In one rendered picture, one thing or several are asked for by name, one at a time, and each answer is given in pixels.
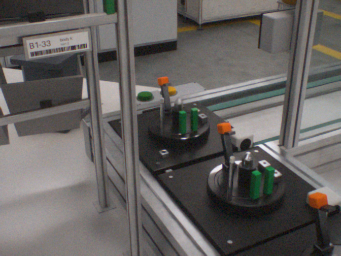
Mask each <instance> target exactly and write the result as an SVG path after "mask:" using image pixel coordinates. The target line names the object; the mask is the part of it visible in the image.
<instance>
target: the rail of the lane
mask: <svg viewBox="0 0 341 256"><path fill-rule="evenodd" d="M286 80H287V73H283V74H279V75H275V76H270V77H266V78H261V79H257V80H252V81H248V82H243V83H239V84H234V85H230V86H225V87H220V88H216V89H211V90H207V91H202V92H198V93H193V94H189V95H185V96H181V97H177V98H181V100H182V101H183V104H185V103H189V102H194V101H199V102H200V103H202V104H203V105H204V106H206V107H208V106H212V105H217V104H221V103H225V102H230V101H234V100H238V99H242V98H246V97H250V96H254V95H258V94H262V93H266V92H270V91H274V90H278V89H283V88H286ZM177 98H172V99H170V104H171V107H172V106H174V101H175V100H176V99H177ZM159 109H160V101H159V102H154V103H149V104H145V105H141V106H137V115H138V114H142V113H146V112H151V111H155V110H159ZM120 118H121V111H120V110H118V111H114V112H109V113H105V114H103V123H104V122H108V124H109V125H110V121H111V120H115V119H120ZM82 122H83V132H84V141H85V150H86V154H87V156H88V157H89V159H90V160H91V162H93V160H92V154H93V153H92V150H91V141H90V137H91V135H90V131H89V126H91V123H90V117H86V118H83V119H82Z"/></svg>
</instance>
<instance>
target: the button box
mask: <svg viewBox="0 0 341 256"><path fill-rule="evenodd" d="M174 88H175V89H176V93H175V94H173V95H170V96H169V98H170V99H172V98H177V97H181V96H185V95H189V94H193V93H198V92H202V91H207V90H206V89H205V88H203V87H202V86H201V85H199V84H198V83H196V82H193V83H188V84H184V85H179V86H174ZM151 93H152V94H153V98H152V99H151V100H148V101H141V100H139V99H138V94H136V102H137V106H141V105H145V104H149V103H154V102H159V101H160V98H162V93H161V89H159V90H155V91H151Z"/></svg>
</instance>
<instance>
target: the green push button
mask: <svg viewBox="0 0 341 256"><path fill-rule="evenodd" d="M152 98H153V94H152V93H151V92H149V91H142V92H139V93H138V99H139V100H141V101H148V100H151V99H152Z"/></svg>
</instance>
